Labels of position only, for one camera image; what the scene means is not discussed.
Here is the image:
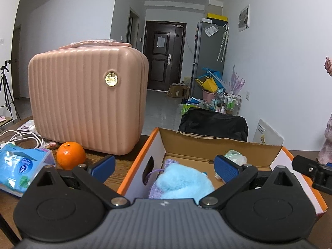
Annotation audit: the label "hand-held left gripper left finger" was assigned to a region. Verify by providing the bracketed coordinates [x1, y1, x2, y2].
[35, 155, 131, 209]

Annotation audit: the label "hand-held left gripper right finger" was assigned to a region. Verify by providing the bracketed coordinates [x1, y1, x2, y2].
[198, 155, 295, 209]

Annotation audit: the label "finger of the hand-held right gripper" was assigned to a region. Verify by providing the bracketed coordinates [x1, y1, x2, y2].
[292, 155, 322, 180]

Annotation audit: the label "orange-edged cardboard box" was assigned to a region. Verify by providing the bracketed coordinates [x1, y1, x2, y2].
[117, 127, 328, 214]

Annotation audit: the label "light blue fluffy cloth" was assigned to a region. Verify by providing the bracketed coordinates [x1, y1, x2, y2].
[156, 162, 216, 206]

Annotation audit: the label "lavender drawstring pouch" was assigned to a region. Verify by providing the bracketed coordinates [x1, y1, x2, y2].
[144, 158, 182, 200]

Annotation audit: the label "pale green plastic packet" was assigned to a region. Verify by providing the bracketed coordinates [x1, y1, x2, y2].
[223, 149, 248, 165]

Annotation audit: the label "pink textured vase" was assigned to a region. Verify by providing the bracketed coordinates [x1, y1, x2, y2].
[318, 114, 332, 165]

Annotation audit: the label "orange fruit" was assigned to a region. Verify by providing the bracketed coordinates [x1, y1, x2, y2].
[56, 141, 86, 171]

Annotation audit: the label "white leaning board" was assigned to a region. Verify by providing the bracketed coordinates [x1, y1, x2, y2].
[255, 119, 284, 146]

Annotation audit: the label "metal cart with bottles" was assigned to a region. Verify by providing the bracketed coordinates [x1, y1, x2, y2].
[215, 93, 242, 116]

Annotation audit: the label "pink ribbed suitcase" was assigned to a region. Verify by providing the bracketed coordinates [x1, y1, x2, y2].
[28, 39, 149, 156]

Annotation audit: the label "green and blue packets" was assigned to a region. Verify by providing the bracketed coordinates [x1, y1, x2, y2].
[181, 97, 205, 115]

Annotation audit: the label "pink bucket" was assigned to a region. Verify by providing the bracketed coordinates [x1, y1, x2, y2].
[202, 89, 218, 104]

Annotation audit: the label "blue tissue pack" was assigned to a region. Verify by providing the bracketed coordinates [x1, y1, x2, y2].
[0, 143, 56, 198]

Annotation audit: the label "yellow bag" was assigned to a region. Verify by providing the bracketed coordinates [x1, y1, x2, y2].
[195, 76, 217, 92]

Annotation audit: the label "printed paper card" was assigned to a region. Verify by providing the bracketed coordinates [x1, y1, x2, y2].
[18, 120, 37, 133]

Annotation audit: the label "brown cardboard floor box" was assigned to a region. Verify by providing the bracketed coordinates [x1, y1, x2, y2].
[166, 84, 189, 99]

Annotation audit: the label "dried pink flower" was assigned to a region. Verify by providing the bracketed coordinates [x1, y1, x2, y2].
[324, 56, 332, 77]

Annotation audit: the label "grey refrigerator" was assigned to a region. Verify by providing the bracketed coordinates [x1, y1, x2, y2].
[192, 20, 229, 100]

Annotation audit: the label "dark brown entrance door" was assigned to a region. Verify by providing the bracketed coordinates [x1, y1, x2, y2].
[143, 20, 187, 92]

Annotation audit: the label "white folded umbrella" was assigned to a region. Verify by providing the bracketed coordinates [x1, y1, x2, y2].
[217, 24, 230, 62]

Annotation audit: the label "black tripod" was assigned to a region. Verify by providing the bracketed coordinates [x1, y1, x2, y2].
[0, 60, 22, 121]

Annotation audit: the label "clear plastic bag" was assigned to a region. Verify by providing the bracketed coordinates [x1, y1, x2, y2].
[204, 24, 220, 37]

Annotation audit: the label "grey interior door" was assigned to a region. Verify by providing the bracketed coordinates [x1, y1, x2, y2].
[127, 9, 140, 49]

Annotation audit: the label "yellow and black box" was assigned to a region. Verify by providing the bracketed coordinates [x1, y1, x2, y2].
[207, 13, 228, 23]

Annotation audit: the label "white cables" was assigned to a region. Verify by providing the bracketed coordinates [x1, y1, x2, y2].
[0, 129, 46, 149]

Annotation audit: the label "white wall panel box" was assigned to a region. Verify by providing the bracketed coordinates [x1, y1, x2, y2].
[238, 4, 251, 32]

